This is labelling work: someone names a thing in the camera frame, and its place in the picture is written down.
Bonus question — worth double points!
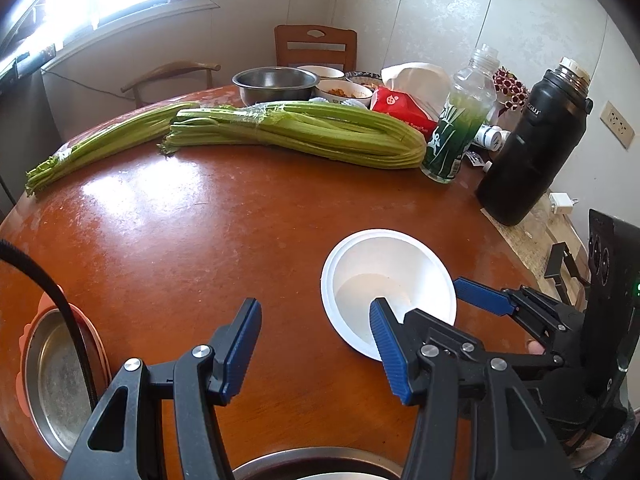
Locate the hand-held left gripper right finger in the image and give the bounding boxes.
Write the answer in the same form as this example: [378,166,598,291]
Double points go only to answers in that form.
[369,297,576,480]

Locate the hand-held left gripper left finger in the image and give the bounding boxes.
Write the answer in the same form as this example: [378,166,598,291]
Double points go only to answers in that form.
[62,297,263,480]

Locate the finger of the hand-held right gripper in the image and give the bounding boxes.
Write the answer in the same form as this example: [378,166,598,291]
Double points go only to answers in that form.
[454,276,586,346]
[402,308,566,376]

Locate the large stainless steel bowl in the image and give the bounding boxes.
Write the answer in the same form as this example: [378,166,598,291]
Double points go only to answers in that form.
[231,451,405,480]

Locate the shallow stainless steel plate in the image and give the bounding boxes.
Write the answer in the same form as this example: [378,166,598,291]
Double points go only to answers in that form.
[22,307,101,462]

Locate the pink plastic plate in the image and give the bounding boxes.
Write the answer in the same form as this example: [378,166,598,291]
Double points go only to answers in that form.
[17,287,113,463]

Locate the person's right forearm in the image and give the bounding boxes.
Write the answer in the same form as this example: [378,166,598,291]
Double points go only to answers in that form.
[567,435,621,471]

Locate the beige patterned mat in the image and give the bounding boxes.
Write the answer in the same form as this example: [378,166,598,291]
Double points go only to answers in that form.
[482,195,591,301]

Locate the black folding stand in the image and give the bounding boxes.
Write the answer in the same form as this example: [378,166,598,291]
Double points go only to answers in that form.
[544,241,591,306]

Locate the white charger plug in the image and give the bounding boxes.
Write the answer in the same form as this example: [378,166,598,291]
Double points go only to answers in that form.
[549,191,576,216]

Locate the clear plastic bottle green label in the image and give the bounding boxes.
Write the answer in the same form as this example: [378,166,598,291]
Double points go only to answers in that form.
[421,44,502,184]

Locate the black thermos flask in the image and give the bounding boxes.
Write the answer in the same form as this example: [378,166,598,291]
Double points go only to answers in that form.
[475,56,594,227]

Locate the small white medicine bottle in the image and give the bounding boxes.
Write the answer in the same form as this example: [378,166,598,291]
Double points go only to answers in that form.
[472,124,511,152]

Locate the red tissue pack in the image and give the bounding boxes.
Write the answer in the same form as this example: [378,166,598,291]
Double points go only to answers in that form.
[371,86,443,142]

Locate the flower patterned ornament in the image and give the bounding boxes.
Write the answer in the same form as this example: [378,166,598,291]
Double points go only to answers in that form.
[491,66,531,111]

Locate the thick celery bunch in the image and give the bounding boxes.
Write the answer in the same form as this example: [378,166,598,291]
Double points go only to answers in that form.
[159,101,427,170]

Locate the white plastic bag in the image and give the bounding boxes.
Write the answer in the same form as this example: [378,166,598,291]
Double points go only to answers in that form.
[381,62,453,116]

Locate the blue patterned bowl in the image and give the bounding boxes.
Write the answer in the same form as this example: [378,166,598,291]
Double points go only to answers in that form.
[345,70,383,92]

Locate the white bowl with orange food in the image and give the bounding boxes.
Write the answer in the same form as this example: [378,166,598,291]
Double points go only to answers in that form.
[314,79,375,108]

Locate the long thin celery bunch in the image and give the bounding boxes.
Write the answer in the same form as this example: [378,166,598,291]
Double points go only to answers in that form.
[25,102,201,198]

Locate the small stainless steel bowl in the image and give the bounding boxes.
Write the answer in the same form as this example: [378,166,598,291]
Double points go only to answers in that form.
[232,66,320,107]

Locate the white ceramic bowl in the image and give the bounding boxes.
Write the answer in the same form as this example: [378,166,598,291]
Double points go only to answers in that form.
[296,65,346,81]

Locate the curved back wooden chair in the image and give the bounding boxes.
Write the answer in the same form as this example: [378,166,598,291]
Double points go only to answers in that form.
[120,61,222,108]

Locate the grey refrigerator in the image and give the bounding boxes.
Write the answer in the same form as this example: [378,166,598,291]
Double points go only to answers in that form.
[0,57,66,211]

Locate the red-brown wooden chair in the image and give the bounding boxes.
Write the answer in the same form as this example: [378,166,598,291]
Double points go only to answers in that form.
[274,25,358,73]

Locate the black cable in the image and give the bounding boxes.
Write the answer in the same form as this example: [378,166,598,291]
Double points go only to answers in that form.
[0,239,101,411]

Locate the wall socket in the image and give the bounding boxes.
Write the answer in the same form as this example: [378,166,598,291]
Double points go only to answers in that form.
[600,101,636,150]

